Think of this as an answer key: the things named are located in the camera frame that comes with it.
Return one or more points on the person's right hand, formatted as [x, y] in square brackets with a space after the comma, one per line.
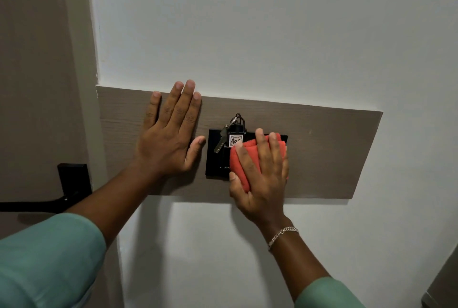
[264, 186]

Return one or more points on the person's left hand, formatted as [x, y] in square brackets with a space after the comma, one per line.
[166, 147]

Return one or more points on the person's right middle finger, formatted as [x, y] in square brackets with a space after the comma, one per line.
[263, 150]

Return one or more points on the person's left thumb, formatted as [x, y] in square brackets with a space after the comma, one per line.
[195, 150]

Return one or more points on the person's right thumb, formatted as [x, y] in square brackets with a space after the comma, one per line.
[238, 189]

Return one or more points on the person's left little finger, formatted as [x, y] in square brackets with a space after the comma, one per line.
[152, 109]

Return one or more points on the person's right little finger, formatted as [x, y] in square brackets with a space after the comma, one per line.
[285, 170]

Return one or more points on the person's left middle finger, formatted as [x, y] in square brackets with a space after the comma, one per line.
[181, 105]

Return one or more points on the red cleaning cloth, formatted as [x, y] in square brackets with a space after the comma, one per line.
[250, 155]

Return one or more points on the person's left forearm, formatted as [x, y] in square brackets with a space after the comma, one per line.
[114, 197]

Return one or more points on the person's right forearm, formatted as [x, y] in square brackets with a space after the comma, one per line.
[293, 257]

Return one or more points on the silver metal key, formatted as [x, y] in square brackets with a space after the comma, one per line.
[221, 139]

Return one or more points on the black key tag white label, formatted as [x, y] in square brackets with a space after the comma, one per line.
[235, 138]

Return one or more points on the taupe door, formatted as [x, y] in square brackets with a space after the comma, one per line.
[32, 86]

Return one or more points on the person's green right sleeve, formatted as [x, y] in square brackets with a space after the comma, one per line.
[327, 295]

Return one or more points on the person's green sleeve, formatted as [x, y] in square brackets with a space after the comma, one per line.
[46, 261]
[327, 295]

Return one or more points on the person's green left sleeve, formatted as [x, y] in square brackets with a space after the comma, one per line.
[46, 261]

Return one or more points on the grey cabinet corner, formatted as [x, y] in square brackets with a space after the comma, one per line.
[442, 282]

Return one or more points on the black wall switch plate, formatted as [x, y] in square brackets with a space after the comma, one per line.
[218, 164]

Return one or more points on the brown wooden wall panel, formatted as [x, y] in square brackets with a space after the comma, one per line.
[322, 150]

